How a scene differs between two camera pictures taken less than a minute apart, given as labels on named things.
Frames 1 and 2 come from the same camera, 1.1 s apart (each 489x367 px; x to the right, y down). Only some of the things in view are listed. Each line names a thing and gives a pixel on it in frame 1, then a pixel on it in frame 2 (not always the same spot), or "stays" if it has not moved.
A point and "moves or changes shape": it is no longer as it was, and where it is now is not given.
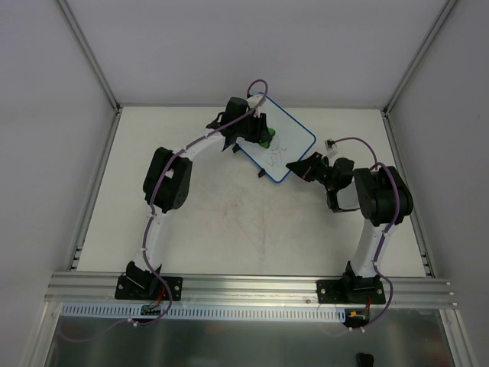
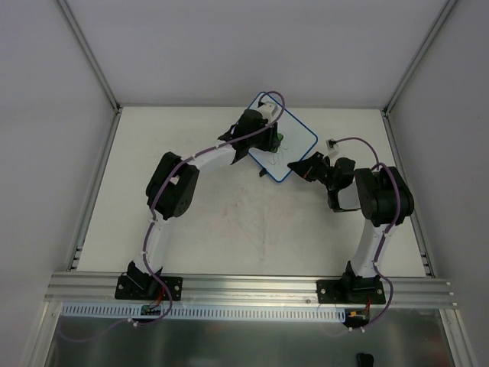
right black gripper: [315, 167] stays
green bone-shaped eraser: [266, 144] moves or changes shape
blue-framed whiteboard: [292, 140] stays
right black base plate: [348, 292] stays
